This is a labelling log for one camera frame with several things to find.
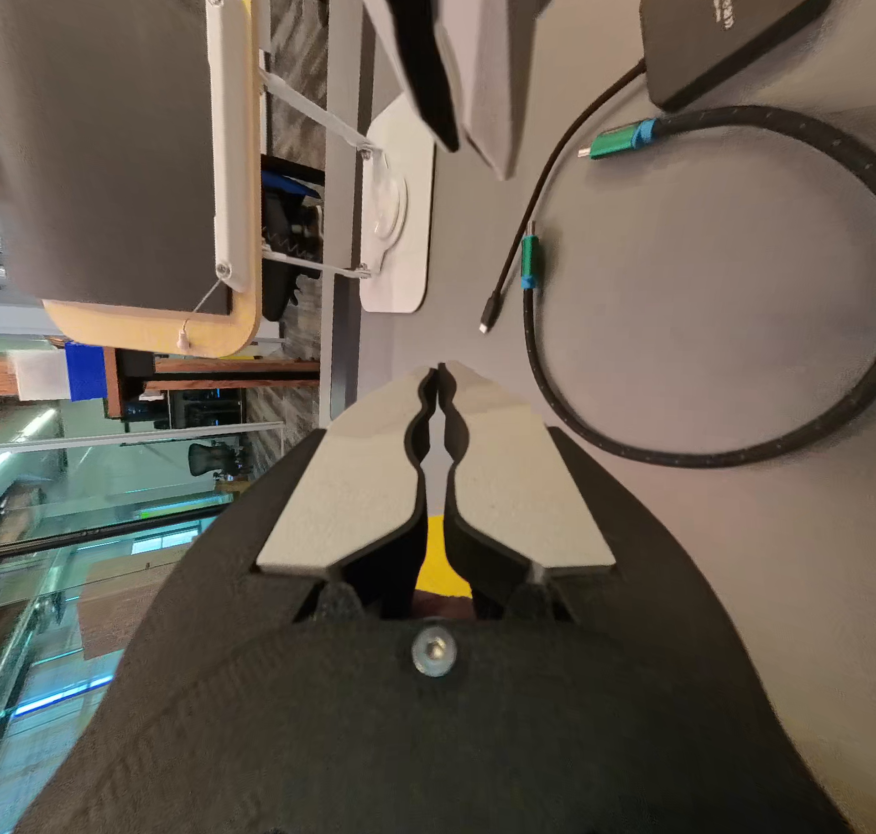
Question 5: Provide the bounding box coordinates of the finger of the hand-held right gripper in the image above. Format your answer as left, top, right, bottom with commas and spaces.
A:
343, 0, 462, 153
436, 0, 548, 181

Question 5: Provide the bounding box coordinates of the blue storage bin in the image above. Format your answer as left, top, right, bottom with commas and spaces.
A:
62, 344, 121, 400

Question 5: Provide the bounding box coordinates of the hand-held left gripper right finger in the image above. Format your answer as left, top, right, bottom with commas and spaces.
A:
441, 362, 620, 582

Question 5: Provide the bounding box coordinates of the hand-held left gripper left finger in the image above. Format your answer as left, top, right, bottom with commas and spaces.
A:
256, 362, 442, 575

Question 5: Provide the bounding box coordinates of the yellow plastic bin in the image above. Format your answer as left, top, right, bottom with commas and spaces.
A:
415, 513, 473, 602

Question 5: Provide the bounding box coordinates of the dark monitor with wooden back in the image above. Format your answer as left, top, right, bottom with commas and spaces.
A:
0, 0, 264, 359

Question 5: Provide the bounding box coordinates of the black braided hdmi cable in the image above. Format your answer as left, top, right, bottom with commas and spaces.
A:
521, 106, 876, 468

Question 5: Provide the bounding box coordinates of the black hdmi switch box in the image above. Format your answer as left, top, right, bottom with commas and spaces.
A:
480, 0, 836, 335

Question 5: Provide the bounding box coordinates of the brown cardboard box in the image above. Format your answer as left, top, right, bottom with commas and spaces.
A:
76, 547, 179, 657

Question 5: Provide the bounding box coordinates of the brown wooden side desk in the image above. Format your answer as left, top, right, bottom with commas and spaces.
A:
103, 349, 323, 417

